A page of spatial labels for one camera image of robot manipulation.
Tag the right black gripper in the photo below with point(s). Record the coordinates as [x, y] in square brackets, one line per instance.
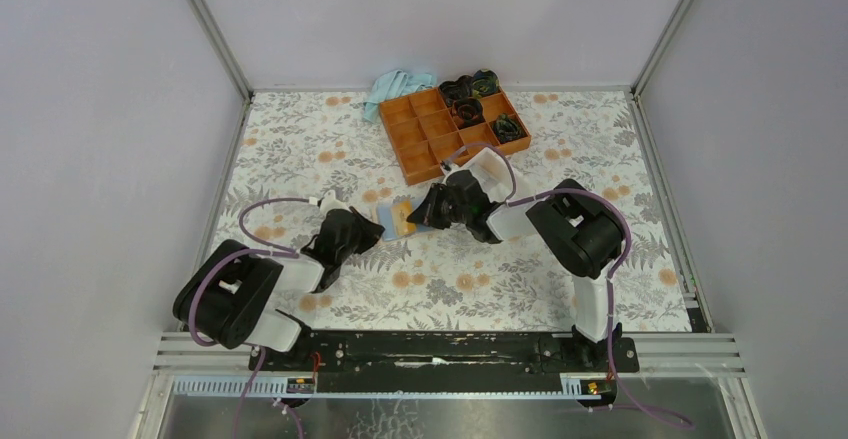
[427, 212]

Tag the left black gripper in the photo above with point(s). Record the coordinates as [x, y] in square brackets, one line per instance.
[371, 232]

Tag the beige card holder wallet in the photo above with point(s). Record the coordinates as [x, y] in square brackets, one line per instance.
[381, 214]

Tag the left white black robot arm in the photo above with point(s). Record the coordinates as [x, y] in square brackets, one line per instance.
[228, 301]

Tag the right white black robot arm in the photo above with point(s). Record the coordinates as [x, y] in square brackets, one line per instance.
[587, 235]

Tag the white card box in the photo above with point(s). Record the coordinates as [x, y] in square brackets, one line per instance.
[495, 178]

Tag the orange compartment tray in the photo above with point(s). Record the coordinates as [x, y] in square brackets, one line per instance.
[422, 132]

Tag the dark rolled band middle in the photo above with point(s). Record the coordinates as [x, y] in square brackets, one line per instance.
[467, 112]

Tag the dark rolled band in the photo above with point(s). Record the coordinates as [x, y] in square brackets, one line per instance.
[455, 90]
[507, 128]
[467, 112]

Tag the dark rolled band right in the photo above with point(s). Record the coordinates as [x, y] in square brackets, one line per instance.
[507, 128]

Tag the dark rolled band top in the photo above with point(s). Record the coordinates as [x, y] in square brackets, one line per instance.
[455, 90]

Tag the light blue cloth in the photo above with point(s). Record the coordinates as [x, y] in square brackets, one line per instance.
[392, 85]

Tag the dark rolled band corner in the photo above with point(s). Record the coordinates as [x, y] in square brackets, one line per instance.
[484, 83]

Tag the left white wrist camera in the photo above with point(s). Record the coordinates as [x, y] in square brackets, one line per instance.
[329, 202]

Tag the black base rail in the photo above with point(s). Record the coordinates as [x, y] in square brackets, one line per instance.
[447, 363]

